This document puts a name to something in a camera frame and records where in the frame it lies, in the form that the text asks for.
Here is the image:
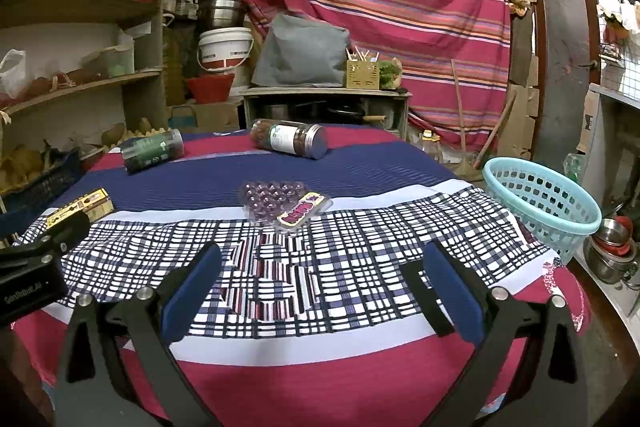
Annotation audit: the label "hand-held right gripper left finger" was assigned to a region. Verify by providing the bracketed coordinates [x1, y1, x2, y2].
[52, 243, 223, 427]

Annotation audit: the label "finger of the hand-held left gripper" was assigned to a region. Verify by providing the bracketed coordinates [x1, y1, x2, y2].
[0, 209, 91, 265]

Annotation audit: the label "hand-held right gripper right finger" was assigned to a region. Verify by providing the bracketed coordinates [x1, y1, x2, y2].
[422, 239, 588, 427]

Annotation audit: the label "light blue plastic basket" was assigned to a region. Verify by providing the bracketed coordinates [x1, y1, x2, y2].
[482, 157, 603, 265]

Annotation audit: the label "yellow patterned box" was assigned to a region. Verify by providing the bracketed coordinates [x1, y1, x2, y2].
[46, 188, 115, 230]

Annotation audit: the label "dark blue plastic crate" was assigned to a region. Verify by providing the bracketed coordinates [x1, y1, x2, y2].
[0, 149, 83, 228]

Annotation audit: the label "clear tray of purple balls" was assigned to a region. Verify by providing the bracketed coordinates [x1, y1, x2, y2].
[237, 179, 333, 235]

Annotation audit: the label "dark green jar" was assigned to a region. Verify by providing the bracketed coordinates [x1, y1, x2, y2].
[120, 128, 185, 174]

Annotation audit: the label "cardboard egg tray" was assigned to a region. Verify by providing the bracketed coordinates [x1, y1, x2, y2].
[102, 119, 161, 142]

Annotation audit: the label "yellow oil bottle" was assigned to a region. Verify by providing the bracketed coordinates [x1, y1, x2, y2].
[417, 131, 443, 162]

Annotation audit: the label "red blue checked tablecloth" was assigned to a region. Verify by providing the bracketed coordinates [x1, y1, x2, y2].
[10, 129, 593, 427]

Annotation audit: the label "stack of steel bowls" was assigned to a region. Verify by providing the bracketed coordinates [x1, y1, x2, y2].
[582, 217, 638, 285]

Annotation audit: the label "white plastic bag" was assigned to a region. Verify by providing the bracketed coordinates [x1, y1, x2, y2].
[0, 49, 27, 100]

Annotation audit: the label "green plastic bag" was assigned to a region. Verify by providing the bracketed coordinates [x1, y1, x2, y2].
[562, 153, 586, 185]

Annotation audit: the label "brown cardboard box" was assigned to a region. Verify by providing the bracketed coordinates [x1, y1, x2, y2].
[169, 103, 241, 132]

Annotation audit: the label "cardboard sheets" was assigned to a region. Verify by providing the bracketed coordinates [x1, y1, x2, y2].
[497, 57, 541, 160]

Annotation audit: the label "broom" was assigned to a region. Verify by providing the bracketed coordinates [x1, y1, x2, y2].
[450, 59, 483, 180]

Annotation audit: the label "clear jar with metal lid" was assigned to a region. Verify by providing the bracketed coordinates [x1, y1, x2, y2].
[249, 118, 329, 161]

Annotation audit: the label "red plastic basin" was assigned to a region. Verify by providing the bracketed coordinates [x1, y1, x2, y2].
[186, 73, 236, 105]

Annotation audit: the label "green leafy vegetables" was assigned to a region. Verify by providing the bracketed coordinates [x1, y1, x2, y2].
[378, 59, 403, 90]

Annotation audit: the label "wooden shelf unit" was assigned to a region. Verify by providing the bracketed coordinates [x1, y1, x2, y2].
[0, 0, 173, 188]

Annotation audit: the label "wooden utensil holder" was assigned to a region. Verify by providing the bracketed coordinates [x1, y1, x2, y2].
[346, 59, 381, 92]

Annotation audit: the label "low wooden cabinet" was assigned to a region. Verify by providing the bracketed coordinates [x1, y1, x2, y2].
[240, 86, 413, 142]

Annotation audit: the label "white plastic bucket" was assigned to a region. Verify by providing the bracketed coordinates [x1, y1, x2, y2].
[197, 27, 254, 72]

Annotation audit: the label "grey cushion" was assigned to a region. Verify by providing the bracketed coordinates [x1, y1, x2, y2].
[250, 14, 351, 88]

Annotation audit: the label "wooden framed door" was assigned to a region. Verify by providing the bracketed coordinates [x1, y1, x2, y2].
[527, 0, 601, 168]

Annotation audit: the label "steel pot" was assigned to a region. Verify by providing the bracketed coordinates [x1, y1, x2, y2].
[194, 0, 246, 30]

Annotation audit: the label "black pan with wooden handle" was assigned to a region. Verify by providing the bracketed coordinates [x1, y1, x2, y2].
[327, 106, 387, 128]

